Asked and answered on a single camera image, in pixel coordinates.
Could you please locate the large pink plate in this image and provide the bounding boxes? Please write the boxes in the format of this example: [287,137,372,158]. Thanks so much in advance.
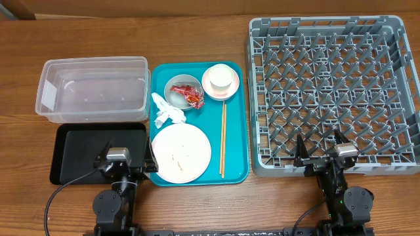
[152,123,211,184]

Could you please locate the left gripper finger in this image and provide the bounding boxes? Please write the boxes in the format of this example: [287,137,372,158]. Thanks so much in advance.
[98,140,112,161]
[144,137,159,172]

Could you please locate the right wooden chopstick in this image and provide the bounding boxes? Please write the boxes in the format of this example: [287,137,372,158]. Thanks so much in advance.
[222,102,227,178]

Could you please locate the red snack wrapper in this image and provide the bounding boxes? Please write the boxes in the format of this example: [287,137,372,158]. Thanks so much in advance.
[170,84,205,109]

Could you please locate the clear plastic bin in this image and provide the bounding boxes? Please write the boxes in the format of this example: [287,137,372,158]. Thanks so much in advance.
[35,56,151,123]

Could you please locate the black tray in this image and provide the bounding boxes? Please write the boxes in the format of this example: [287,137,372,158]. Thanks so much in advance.
[49,123,148,185]

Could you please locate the teal serving tray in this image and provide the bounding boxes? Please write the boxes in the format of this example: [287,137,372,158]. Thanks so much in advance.
[151,61,250,186]

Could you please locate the white cup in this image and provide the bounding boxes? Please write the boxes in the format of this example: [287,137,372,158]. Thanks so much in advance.
[209,64,234,94]

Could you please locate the white tissue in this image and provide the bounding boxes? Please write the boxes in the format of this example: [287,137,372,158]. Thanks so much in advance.
[152,92,186,128]

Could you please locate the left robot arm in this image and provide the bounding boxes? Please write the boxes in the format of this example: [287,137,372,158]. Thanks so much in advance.
[93,138,158,235]

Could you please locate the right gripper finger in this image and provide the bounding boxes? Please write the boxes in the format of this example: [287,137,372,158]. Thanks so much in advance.
[293,134,310,167]
[334,129,350,145]

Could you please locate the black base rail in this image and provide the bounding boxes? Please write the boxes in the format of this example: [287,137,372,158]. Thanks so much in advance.
[144,227,321,236]

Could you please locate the grey dishwasher rack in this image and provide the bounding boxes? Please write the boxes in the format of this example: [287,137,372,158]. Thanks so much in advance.
[246,15,419,177]

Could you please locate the grey bowl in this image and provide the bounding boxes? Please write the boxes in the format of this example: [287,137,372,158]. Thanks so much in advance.
[164,74,201,110]

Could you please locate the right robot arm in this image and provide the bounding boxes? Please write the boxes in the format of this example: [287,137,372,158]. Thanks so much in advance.
[291,129,375,236]

